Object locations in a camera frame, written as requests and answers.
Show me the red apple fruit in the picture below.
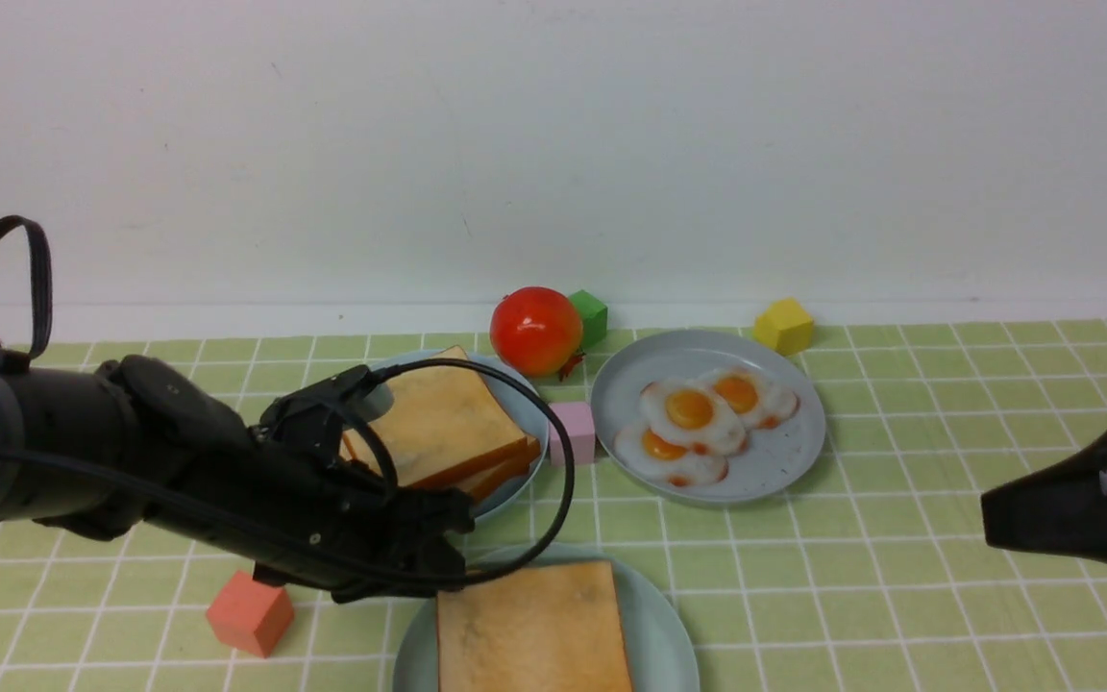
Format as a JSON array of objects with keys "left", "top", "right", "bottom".
[{"left": 489, "top": 287, "right": 584, "bottom": 380}]

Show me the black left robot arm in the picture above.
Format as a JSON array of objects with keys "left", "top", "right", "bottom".
[{"left": 0, "top": 355, "right": 474, "bottom": 605}]

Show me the blue plate with bread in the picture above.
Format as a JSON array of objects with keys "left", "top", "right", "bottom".
[{"left": 377, "top": 345, "right": 550, "bottom": 521}]

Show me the salmon red wooden cube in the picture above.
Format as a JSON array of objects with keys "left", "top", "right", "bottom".
[{"left": 206, "top": 571, "right": 294, "bottom": 658}]

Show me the yellow wooden cube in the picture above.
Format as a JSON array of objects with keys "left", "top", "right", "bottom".
[{"left": 751, "top": 297, "right": 816, "bottom": 358}]

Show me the blue plate with eggs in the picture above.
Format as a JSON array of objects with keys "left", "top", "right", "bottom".
[{"left": 590, "top": 330, "right": 826, "bottom": 507}]

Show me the green wooden cube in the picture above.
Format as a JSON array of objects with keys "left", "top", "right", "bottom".
[{"left": 568, "top": 289, "right": 609, "bottom": 351}]

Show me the empty light blue plate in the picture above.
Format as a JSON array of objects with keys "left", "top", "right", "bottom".
[{"left": 390, "top": 544, "right": 701, "bottom": 691}]

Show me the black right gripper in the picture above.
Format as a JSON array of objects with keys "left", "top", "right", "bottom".
[{"left": 981, "top": 430, "right": 1107, "bottom": 564}]

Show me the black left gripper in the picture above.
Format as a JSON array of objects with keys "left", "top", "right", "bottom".
[{"left": 145, "top": 366, "right": 474, "bottom": 602}]

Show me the pink wooden cube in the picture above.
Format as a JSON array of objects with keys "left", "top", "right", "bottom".
[{"left": 549, "top": 400, "right": 597, "bottom": 467}]

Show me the fried egg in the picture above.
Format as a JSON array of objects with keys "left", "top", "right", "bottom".
[
  {"left": 696, "top": 366, "right": 800, "bottom": 430},
  {"left": 612, "top": 422, "right": 730, "bottom": 489},
  {"left": 638, "top": 378, "right": 747, "bottom": 457}
]

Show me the toast slice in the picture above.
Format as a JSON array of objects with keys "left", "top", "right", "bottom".
[
  {"left": 435, "top": 560, "right": 634, "bottom": 691},
  {"left": 455, "top": 436, "right": 542, "bottom": 505},
  {"left": 370, "top": 366, "right": 536, "bottom": 490}
]

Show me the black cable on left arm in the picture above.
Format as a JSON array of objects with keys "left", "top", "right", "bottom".
[{"left": 0, "top": 358, "right": 577, "bottom": 589}]

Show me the black strap loop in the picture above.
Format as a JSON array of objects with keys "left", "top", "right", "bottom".
[{"left": 0, "top": 215, "right": 54, "bottom": 361}]

